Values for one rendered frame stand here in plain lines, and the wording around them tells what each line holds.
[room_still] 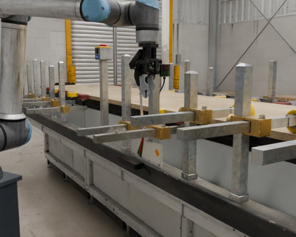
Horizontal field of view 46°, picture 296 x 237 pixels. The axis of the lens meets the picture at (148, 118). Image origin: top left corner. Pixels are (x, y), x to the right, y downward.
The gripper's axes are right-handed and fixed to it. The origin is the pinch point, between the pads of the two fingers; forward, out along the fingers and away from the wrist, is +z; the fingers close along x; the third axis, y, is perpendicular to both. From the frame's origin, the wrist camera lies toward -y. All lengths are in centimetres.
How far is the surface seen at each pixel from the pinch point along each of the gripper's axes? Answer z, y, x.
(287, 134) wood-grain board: 11, 47, 27
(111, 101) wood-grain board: 12, -86, 27
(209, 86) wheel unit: 5, -91, 115
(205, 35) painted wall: -106, -772, 695
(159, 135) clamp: 16.5, 2.8, 5.4
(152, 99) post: 2.7, -3.7, 6.3
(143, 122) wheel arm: 6.2, 25.1, -15.5
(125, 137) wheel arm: 16.4, 0.1, -9.0
